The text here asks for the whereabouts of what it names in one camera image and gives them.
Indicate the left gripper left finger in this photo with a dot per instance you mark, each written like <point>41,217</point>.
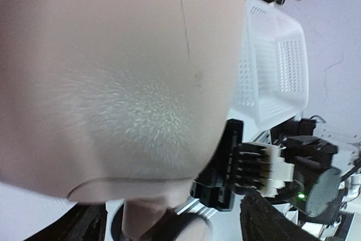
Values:
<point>89,224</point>

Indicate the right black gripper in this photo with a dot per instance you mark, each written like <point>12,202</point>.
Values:
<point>318,187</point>

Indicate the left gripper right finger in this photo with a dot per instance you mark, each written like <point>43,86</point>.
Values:
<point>261,221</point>

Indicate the pink hard-shell suitcase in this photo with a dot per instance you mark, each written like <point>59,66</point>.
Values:
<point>116,99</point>

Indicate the white perforated plastic basket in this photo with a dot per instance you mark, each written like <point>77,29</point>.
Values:
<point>273,78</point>

